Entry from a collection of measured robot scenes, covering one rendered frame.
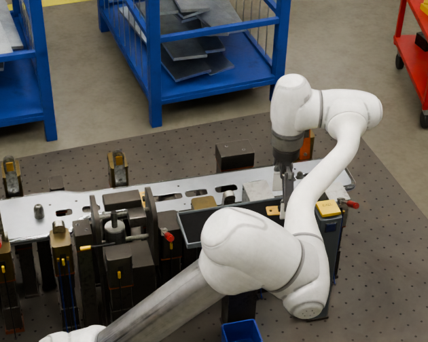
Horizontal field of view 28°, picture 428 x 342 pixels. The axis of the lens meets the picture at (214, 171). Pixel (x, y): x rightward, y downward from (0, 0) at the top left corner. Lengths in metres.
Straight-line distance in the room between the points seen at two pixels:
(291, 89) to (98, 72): 3.20
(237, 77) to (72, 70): 1.07
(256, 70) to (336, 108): 2.79
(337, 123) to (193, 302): 0.65
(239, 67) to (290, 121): 2.79
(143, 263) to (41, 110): 2.18
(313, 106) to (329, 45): 3.43
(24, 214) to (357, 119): 1.13
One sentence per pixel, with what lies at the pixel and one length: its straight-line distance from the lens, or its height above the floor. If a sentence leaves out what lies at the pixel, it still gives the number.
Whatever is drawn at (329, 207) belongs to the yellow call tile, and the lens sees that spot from 2.54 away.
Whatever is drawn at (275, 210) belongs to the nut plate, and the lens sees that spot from 2.51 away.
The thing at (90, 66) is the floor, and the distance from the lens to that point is 5.39.
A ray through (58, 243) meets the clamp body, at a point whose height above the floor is 1.07.
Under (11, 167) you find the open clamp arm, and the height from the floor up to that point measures 1.09.
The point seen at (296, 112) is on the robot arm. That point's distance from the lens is 2.24.
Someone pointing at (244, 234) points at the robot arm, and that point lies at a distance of 1.73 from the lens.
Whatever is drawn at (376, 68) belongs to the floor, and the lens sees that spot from 5.48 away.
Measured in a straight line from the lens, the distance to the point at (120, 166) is 2.84.
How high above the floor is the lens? 2.81
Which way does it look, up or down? 39 degrees down
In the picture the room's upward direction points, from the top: 2 degrees clockwise
